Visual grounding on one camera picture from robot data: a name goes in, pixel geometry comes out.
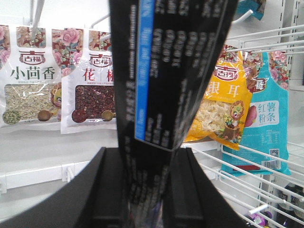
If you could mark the blue bag top right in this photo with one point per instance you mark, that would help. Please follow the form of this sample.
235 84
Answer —
257 6

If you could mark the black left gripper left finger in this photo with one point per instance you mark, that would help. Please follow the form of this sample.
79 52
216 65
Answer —
95 198

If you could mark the white sichuan pepper bag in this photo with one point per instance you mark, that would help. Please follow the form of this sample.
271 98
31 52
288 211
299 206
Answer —
84 57

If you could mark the yellow white fungus bag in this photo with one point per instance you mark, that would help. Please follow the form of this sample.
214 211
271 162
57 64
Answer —
224 107

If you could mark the black Franzzi cookie box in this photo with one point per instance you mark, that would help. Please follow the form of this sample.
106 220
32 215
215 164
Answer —
164 54

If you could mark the blue sweet potato noodle bag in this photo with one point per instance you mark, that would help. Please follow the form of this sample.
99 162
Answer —
264 139

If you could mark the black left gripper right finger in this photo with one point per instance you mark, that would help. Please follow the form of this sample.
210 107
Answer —
191 200

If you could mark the white fennel seed bag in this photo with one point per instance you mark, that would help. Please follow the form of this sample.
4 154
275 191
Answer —
29 77

